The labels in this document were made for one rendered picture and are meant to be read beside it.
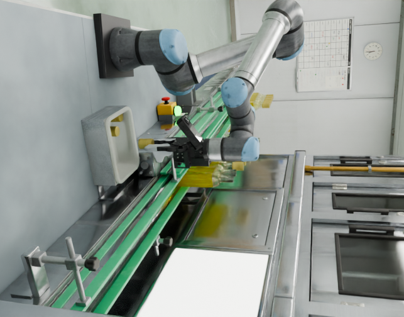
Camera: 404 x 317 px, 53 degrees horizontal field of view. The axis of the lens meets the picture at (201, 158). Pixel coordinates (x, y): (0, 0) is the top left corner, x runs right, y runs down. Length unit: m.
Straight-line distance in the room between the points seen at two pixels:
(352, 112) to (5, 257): 6.88
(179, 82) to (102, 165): 0.41
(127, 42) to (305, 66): 6.05
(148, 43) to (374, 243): 1.01
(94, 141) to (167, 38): 0.41
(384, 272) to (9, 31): 1.22
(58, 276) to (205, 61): 0.86
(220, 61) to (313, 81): 5.93
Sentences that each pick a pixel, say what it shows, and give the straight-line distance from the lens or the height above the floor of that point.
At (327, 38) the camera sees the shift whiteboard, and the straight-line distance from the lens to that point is 7.25.
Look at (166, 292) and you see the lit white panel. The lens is 1.22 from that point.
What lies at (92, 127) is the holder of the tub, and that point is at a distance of 1.28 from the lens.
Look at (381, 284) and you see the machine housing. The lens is 1.33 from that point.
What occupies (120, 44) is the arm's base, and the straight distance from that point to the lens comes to 1.42.
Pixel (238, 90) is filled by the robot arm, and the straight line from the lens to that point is 1.15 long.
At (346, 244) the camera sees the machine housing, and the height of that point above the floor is 1.55.
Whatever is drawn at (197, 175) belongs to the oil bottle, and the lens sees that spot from 1.54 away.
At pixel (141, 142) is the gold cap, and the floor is 0.90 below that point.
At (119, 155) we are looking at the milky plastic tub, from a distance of 1.46.
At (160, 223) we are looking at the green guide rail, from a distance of 1.36.
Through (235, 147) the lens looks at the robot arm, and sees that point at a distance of 1.22.
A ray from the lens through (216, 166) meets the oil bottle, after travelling 1.60.
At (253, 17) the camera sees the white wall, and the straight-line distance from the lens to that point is 7.31.
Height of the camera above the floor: 1.45
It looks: 16 degrees down
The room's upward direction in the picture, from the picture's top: 91 degrees clockwise
